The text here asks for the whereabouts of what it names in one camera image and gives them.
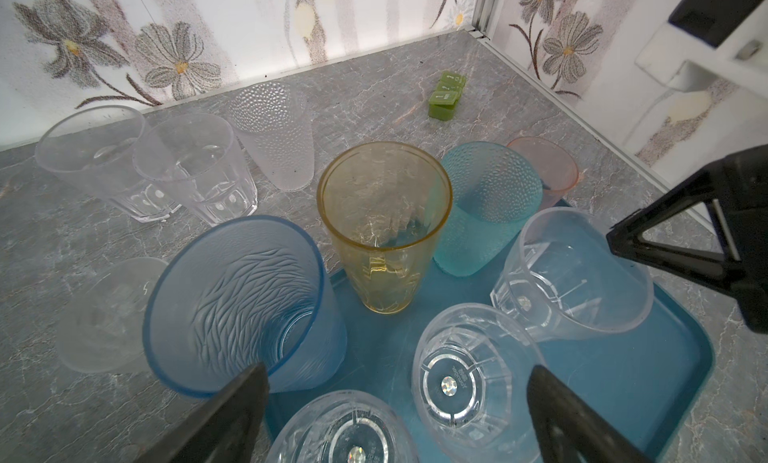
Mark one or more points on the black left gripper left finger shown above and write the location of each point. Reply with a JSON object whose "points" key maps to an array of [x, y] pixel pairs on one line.
{"points": [[224, 429]]}

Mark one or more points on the blue plastic cup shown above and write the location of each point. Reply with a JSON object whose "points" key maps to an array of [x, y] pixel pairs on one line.
{"points": [[251, 290]]}

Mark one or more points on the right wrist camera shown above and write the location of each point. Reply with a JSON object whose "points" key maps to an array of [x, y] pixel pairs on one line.
{"points": [[704, 40]]}

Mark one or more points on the clear faceted cup back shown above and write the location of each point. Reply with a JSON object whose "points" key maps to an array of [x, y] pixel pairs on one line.
{"points": [[93, 150]]}

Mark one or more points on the pink plastic cup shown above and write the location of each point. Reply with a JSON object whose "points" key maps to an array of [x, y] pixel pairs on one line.
{"points": [[557, 169]]}

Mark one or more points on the yellow plastic cup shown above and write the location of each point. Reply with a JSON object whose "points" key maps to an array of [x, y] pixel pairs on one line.
{"points": [[384, 205]]}

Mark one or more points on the teal dotted plastic cup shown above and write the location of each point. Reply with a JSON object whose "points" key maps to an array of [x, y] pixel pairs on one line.
{"points": [[495, 191]]}

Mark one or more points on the small green block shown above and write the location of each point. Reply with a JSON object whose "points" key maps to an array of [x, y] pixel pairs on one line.
{"points": [[444, 99]]}

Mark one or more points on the clear faceted cup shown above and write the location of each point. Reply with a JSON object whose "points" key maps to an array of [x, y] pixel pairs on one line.
{"points": [[93, 150], [344, 426], [561, 281], [469, 378], [197, 160]]}

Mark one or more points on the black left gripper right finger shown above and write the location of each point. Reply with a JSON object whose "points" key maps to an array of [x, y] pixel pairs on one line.
{"points": [[569, 430]]}

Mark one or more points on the clear dotted cup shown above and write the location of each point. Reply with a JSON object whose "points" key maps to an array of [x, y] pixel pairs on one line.
{"points": [[272, 122]]}

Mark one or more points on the clear small round cup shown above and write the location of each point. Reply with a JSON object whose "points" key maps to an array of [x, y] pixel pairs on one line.
{"points": [[100, 330]]}

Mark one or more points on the teal plastic tray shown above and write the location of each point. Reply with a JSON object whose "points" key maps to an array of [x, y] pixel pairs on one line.
{"points": [[641, 381]]}

